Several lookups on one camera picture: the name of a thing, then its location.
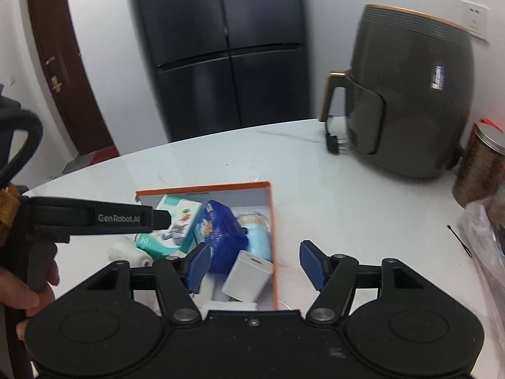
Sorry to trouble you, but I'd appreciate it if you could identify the clear plastic bag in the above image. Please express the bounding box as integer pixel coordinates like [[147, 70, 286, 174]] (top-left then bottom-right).
[[460, 193, 505, 340]]

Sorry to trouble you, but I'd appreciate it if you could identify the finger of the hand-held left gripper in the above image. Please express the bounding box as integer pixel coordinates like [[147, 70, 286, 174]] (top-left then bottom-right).
[[152, 208, 174, 233]]

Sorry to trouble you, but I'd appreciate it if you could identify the teal bandage box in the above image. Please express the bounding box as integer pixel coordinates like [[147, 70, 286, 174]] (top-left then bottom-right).
[[136, 195, 208, 257]]

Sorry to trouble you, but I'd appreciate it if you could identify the white wall socket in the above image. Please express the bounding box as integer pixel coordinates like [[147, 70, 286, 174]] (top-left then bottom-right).
[[461, 0, 490, 42]]

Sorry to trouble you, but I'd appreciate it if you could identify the red object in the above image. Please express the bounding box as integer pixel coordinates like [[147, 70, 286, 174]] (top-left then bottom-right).
[[89, 146, 121, 164]]

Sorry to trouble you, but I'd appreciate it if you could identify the brass door lock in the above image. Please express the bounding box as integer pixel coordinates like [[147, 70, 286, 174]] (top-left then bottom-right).
[[45, 57, 64, 92]]

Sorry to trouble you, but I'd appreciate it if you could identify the black power plug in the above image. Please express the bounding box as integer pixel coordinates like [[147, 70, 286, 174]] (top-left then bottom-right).
[[324, 120, 350, 154]]

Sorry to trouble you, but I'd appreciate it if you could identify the black cable loop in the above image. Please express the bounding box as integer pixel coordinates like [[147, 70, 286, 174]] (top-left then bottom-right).
[[0, 99, 44, 190]]

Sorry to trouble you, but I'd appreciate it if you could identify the blue floss pick box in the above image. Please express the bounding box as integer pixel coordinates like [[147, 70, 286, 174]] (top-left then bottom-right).
[[195, 199, 249, 275]]

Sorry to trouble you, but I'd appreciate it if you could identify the white charger adapter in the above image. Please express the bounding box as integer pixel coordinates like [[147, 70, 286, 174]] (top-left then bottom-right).
[[222, 250, 275, 304]]

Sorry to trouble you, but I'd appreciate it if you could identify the white plug-in device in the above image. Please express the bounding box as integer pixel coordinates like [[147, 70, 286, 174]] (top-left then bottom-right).
[[110, 241, 152, 268]]

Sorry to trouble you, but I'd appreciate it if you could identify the black refrigerator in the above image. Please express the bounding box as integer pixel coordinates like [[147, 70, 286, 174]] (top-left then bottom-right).
[[124, 0, 312, 141]]

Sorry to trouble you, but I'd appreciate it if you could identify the dark brown door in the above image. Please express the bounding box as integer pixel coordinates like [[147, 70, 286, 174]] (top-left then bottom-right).
[[27, 0, 119, 154]]

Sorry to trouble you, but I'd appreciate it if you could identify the person's left hand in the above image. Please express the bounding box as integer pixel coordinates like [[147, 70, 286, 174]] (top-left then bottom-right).
[[0, 262, 59, 347]]

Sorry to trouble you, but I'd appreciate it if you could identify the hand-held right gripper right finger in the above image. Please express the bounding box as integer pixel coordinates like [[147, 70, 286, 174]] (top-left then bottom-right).
[[300, 241, 436, 324]]

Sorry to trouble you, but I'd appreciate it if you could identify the wooden bead bracelet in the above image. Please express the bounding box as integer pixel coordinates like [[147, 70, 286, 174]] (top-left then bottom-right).
[[0, 185, 20, 227]]

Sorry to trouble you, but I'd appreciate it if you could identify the metal lid jar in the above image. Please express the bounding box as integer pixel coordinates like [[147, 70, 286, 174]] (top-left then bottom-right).
[[452, 122, 505, 208]]

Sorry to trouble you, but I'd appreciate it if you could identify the red box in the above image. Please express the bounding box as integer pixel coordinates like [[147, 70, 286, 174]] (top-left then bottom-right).
[[479, 115, 505, 133]]

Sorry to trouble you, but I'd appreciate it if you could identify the dark grey air fryer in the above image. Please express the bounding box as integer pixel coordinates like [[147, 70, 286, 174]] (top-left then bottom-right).
[[319, 4, 474, 180]]

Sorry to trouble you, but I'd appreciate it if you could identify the orange and white box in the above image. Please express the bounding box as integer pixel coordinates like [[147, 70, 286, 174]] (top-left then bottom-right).
[[135, 181, 281, 312]]

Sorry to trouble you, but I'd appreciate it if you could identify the light blue toothpick holder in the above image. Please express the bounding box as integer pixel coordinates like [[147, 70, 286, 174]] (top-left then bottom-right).
[[237, 211, 273, 263]]

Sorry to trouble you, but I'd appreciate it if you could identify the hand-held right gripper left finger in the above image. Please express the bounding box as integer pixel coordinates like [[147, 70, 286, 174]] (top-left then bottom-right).
[[70, 244, 211, 324]]

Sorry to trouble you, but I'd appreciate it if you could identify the black hairpin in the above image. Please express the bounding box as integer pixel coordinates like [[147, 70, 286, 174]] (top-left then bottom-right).
[[447, 225, 472, 257]]

